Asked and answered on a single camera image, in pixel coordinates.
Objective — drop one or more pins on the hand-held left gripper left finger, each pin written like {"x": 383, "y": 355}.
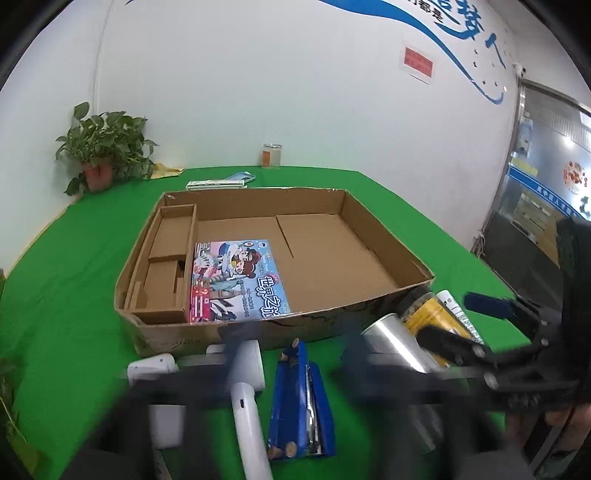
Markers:
{"x": 184, "y": 387}

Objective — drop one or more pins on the brown cardboard box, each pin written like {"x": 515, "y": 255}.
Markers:
{"x": 323, "y": 258}

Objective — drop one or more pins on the silver metal can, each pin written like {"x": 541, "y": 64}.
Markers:
{"x": 397, "y": 341}

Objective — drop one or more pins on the white handheld device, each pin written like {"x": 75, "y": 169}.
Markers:
{"x": 244, "y": 415}

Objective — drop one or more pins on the green tablecloth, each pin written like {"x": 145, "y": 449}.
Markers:
{"x": 69, "y": 277}

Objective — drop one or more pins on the white printed tube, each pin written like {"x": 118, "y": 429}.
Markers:
{"x": 455, "y": 307}

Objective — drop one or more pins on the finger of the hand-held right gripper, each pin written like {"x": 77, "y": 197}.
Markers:
{"x": 487, "y": 304}
{"x": 452, "y": 344}

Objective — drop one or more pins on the blue wall decal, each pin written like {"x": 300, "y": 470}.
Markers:
{"x": 443, "y": 41}

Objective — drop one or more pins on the colourful board game box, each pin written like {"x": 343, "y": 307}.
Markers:
{"x": 240, "y": 281}

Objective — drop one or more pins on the red wall sign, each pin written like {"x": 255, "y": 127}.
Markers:
{"x": 418, "y": 62}

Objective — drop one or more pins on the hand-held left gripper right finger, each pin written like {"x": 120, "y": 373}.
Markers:
{"x": 392, "y": 383}

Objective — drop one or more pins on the potted green plant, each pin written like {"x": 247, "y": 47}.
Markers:
{"x": 99, "y": 143}

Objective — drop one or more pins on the glass jar with orange label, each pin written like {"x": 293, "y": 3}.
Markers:
{"x": 272, "y": 156}

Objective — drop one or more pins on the white security camera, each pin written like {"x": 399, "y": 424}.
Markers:
{"x": 520, "y": 69}

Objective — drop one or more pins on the blue stapler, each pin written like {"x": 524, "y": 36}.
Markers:
{"x": 288, "y": 406}

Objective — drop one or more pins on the light blue plastic item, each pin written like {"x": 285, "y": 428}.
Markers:
{"x": 244, "y": 177}

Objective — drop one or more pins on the person's right hand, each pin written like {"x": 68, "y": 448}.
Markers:
{"x": 575, "y": 431}

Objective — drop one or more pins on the flat white green box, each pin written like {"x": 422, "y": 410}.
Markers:
{"x": 212, "y": 184}

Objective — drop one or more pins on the glass door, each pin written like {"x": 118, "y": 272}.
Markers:
{"x": 531, "y": 194}

